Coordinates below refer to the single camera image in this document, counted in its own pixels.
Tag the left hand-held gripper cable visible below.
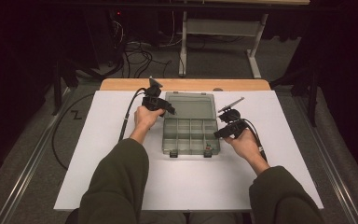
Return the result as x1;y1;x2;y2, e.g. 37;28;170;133
117;87;147;143

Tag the tangle of floor cables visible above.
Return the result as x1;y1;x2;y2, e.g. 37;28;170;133
106;18;173;79

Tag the white metal desk frame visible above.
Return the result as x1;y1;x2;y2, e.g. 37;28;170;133
178;10;269;79

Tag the black floor cable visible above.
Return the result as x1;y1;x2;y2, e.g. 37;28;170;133
50;92;96;172

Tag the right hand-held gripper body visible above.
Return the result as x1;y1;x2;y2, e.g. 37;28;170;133
217;96;248;138

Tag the aluminium floor rail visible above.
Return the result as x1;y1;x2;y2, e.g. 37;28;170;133
293;95;358;224
0;87;72;224

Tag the grey transparent compartment box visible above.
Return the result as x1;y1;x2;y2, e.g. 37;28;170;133
161;91;222;159

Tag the white board table cover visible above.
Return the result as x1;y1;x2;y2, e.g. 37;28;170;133
53;90;324;213

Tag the person's lap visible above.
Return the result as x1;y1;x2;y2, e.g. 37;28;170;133
138;211;252;224

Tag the right hand-held gripper cable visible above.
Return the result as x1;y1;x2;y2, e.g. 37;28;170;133
242;118;269;163

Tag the hand-held gripper cable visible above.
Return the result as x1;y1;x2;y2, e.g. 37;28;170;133
117;87;147;143
242;118;269;163

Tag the person's right hand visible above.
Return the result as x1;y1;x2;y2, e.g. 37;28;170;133
223;128;264;166

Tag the black metal stand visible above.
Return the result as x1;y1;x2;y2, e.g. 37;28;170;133
51;57;79;117
269;66;321;128

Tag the person's left hand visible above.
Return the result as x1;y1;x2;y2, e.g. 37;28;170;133
133;105;166;131

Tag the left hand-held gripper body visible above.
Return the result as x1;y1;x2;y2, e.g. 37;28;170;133
141;77;169;112

